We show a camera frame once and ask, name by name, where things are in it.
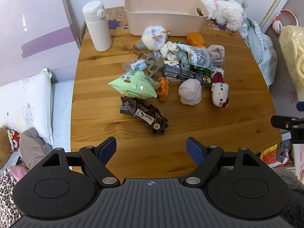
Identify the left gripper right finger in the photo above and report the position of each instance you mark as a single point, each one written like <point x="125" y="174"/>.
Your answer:
<point x="207" y="160"/>

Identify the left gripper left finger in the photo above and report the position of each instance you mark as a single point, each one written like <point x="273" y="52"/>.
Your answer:
<point x="95" y="160"/>

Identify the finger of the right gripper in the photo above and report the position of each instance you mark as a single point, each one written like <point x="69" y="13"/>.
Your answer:
<point x="285" y="122"/>

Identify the Hello Kitty plush toy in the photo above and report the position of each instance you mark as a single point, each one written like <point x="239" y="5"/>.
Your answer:
<point x="219" y="91"/>

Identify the pink sock ball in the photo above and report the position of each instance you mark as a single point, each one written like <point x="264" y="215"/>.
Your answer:
<point x="190" y="92"/>

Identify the brown plaid fabric pouch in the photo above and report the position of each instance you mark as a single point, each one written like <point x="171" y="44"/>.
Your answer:
<point x="148" y="113"/>

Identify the orange small sock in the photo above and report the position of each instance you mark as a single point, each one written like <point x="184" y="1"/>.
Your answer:
<point x="163" y="91"/>

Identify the long black box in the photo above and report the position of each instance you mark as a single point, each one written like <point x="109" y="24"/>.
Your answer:
<point x="184" y="75"/>

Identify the pink purple sock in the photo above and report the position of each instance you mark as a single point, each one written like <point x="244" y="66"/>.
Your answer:
<point x="216" y="54"/>

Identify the white green snack bag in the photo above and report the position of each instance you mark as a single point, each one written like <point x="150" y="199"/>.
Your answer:
<point x="198" y="57"/>

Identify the green plaid scrunchie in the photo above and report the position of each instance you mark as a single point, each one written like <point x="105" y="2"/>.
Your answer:
<point x="182" y="57"/>

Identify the taupe large hair claw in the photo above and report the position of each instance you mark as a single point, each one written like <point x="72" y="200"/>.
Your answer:
<point x="154" y="65"/>

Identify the cream satin scrunchie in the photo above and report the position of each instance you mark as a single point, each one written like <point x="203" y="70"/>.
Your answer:
<point x="168" y="50"/>

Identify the orange plastic container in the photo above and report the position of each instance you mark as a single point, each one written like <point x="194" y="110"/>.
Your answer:
<point x="195" y="39"/>

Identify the brown thin hair claw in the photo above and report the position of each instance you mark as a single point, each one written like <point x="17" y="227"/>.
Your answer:
<point x="139" y="49"/>

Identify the white fluffy hair scrunchie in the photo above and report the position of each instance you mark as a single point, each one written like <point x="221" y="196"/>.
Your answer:
<point x="154" y="37"/>

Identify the grey plush toy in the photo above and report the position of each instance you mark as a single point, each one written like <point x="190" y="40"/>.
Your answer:
<point x="33" y="148"/>

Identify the light striped clothes pile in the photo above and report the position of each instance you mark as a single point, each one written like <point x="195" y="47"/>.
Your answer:
<point x="262" y="49"/>

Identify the white elephant pillow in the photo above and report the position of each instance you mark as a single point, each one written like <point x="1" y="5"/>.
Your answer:
<point x="28" y="103"/>

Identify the red white headphones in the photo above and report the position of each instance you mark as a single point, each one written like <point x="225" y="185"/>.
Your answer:
<point x="279" y="22"/>

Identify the leopard print fabric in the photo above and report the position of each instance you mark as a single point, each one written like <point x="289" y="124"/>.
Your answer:
<point x="9" y="214"/>

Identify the white fluffy plush dog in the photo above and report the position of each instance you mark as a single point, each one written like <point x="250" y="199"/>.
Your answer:
<point x="226" y="13"/>

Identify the floral brown table mat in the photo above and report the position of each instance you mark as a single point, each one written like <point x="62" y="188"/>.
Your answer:
<point x="117" y="20"/>

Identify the beige plastic storage bin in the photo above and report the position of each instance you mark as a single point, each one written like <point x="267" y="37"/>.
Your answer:
<point x="180" y="17"/>

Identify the white thermos bottle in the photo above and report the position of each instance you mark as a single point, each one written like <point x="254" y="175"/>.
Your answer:
<point x="97" y="24"/>

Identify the yellow ring snack bag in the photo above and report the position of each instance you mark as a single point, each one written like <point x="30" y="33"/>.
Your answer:
<point x="291" y="42"/>

